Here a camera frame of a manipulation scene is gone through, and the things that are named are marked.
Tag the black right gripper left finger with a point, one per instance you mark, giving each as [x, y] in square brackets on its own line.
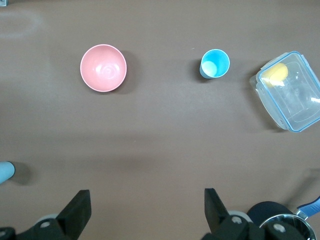
[72, 220]

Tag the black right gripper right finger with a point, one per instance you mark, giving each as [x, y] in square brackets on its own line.
[220, 222]

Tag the grey metal table bracket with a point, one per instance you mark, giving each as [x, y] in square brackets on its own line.
[2, 2]

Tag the blue plastic cup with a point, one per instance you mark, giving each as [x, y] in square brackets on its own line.
[6, 172]
[215, 63]

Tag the glass lid with blue knob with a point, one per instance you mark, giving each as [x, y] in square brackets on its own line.
[301, 228]

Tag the clear plastic food container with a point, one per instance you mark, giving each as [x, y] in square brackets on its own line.
[295, 100]

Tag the pink bowl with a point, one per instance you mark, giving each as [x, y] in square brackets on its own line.
[103, 67]

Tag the yellow round food piece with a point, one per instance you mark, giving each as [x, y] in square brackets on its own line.
[276, 73]

